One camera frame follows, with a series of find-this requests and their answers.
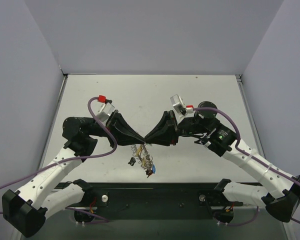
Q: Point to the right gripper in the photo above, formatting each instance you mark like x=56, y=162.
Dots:
x=174, y=127

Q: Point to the black tagged key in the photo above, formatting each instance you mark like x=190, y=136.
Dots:
x=132, y=161

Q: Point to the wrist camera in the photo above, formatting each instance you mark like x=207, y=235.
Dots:
x=180, y=107
x=106, y=109

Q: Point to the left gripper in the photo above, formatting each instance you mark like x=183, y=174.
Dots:
x=111, y=127

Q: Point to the blue tagged key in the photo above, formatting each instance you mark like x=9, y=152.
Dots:
x=153, y=169

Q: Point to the red tagged key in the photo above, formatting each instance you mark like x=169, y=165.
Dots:
x=148, y=173

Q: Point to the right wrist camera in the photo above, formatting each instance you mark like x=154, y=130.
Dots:
x=180, y=107

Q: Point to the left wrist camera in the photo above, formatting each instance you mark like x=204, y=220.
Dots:
x=106, y=109

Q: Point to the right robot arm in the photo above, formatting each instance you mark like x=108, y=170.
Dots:
x=278, y=192

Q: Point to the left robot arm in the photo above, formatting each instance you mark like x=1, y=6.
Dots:
x=28, y=207

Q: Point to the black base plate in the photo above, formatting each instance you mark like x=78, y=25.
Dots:
x=155, y=201

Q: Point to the metal disc with keyrings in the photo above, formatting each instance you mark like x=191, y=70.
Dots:
x=144, y=159

